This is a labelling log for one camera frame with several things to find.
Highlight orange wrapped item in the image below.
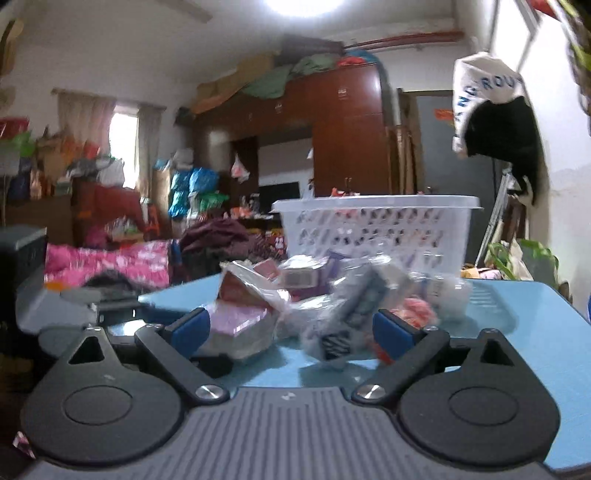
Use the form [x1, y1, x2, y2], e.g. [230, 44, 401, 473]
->
[394, 296, 438, 329]

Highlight pink blanket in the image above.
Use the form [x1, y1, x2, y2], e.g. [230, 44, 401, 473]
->
[44, 240, 174, 291]

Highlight narrow beige curtain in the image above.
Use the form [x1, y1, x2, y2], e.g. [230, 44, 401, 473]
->
[136, 105, 164, 199]

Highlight pink packet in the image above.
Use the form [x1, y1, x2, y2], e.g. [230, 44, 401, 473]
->
[203, 270, 284, 361]

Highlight small red box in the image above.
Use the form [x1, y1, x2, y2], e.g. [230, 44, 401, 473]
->
[253, 259, 283, 283]

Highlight metal crutches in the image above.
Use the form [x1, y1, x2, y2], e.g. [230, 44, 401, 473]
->
[480, 168, 515, 264]

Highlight green-handled shopping bag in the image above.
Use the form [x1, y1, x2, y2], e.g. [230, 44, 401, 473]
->
[487, 239, 559, 283]

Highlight blue plastic bags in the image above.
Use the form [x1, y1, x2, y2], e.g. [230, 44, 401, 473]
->
[168, 167, 218, 217]

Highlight wide beige curtain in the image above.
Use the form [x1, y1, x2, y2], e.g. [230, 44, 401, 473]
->
[55, 90, 116, 171]

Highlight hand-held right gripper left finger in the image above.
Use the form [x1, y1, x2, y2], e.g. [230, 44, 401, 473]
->
[56, 308, 230, 407]

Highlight cardboard boxes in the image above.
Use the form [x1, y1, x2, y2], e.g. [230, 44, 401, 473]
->
[196, 53, 278, 112]

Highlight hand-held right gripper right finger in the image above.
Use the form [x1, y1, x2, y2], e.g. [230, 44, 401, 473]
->
[352, 310, 520, 407]

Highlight green cloth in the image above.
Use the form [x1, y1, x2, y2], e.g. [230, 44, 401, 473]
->
[240, 53, 342, 100]

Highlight white plastic basket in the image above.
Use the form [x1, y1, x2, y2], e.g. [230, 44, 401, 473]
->
[270, 196, 484, 280]

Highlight purple cloth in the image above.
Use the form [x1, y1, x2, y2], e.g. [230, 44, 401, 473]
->
[179, 218, 252, 259]

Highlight grey door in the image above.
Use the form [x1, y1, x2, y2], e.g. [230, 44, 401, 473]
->
[399, 90, 467, 197]

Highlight plastic-wrapped box with white print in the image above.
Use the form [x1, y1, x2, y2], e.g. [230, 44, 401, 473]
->
[298, 264, 414, 372]

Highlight red ceiling pipe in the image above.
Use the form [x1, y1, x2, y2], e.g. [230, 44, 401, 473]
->
[353, 30, 462, 49]

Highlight purple box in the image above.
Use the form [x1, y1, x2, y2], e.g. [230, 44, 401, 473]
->
[278, 255, 335, 291]

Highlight brown wooden wardrobe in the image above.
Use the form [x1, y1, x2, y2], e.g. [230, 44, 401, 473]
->
[191, 62, 393, 217]

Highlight black monitor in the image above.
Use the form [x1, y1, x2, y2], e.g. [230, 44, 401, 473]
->
[259, 181, 301, 213]

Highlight ceiling light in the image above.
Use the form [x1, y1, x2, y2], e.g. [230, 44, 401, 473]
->
[263, 0, 345, 17]

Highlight red cloth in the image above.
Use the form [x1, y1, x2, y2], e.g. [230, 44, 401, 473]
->
[74, 180, 148, 245]

